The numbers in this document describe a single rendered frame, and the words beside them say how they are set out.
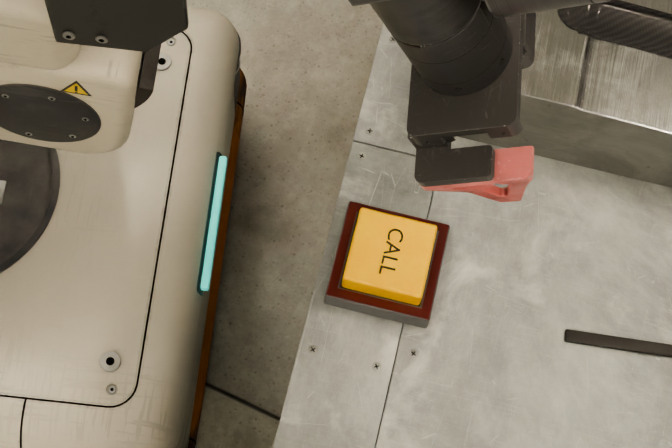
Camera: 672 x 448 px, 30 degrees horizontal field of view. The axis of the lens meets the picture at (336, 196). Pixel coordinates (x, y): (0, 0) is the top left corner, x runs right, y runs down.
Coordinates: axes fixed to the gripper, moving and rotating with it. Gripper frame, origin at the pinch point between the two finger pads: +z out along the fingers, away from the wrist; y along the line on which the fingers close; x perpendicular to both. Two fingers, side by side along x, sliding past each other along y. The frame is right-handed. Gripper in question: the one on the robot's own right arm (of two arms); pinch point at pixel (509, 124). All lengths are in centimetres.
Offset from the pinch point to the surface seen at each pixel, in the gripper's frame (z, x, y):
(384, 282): 11.5, 12.6, -5.6
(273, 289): 81, 60, 22
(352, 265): 10.4, 14.8, -4.6
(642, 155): 19.7, -4.5, 6.8
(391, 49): 14.4, 15.0, 16.2
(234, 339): 79, 64, 14
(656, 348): 24.0, -4.7, -7.3
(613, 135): 16.7, -2.9, 7.2
